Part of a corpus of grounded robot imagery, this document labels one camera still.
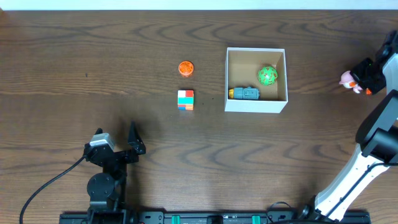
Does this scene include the multicoloured block cube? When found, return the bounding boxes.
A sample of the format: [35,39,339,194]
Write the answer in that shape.
[177,90,194,111]

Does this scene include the green polyhedral dice ball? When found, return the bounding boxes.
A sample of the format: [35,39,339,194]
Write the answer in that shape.
[257,66,278,86]

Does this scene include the grey yellow toy truck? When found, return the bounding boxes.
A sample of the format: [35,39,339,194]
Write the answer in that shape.
[228,86,260,100]

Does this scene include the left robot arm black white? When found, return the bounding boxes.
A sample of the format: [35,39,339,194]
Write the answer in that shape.
[83,122,146,212]

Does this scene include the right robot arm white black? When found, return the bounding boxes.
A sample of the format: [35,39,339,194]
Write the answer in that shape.
[302,30,397,223]

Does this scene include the orange round gear toy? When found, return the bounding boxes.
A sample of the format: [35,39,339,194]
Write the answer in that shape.
[178,61,194,77]

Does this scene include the white cardboard box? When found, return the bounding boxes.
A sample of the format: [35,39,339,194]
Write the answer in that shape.
[224,47,289,113]

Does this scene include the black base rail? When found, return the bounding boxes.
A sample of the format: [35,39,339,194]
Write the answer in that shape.
[58,210,371,224]

